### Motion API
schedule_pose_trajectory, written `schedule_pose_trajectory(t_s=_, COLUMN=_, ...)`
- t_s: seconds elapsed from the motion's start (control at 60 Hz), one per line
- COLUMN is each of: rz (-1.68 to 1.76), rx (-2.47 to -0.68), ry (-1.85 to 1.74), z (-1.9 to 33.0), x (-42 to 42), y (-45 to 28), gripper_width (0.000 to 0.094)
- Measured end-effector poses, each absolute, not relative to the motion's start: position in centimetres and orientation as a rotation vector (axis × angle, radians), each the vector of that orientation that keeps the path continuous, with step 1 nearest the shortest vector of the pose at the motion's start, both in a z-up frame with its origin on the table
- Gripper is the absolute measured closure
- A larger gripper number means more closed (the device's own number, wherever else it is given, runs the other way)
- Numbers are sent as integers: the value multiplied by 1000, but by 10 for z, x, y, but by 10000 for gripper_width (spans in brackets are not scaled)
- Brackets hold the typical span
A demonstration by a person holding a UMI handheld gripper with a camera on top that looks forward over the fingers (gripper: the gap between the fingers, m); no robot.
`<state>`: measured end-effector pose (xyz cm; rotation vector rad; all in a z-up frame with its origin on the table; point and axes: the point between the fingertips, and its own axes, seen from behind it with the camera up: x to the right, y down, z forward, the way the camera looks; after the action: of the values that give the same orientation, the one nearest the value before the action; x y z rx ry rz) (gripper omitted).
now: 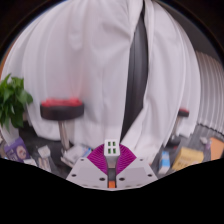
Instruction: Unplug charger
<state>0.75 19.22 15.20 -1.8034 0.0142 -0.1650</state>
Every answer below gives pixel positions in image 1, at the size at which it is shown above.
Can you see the potted green plant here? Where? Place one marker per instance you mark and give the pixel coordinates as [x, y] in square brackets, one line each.
[13, 98]

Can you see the small white packet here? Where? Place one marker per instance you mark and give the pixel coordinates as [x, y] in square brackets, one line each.
[44, 155]
[30, 162]

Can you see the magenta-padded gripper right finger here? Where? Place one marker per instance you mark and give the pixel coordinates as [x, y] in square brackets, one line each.
[135, 171]

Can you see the black stool with red top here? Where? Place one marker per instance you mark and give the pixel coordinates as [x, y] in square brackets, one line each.
[62, 111]
[181, 115]

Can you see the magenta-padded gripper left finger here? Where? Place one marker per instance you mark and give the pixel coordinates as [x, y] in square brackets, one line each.
[87, 171]

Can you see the white charger block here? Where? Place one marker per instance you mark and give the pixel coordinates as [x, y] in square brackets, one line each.
[112, 148]

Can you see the purple box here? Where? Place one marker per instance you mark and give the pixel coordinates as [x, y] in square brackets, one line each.
[16, 150]

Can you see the small blue and white box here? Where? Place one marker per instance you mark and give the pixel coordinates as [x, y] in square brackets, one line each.
[164, 162]

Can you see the white pleated curtain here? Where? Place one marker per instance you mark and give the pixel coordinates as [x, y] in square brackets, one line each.
[211, 90]

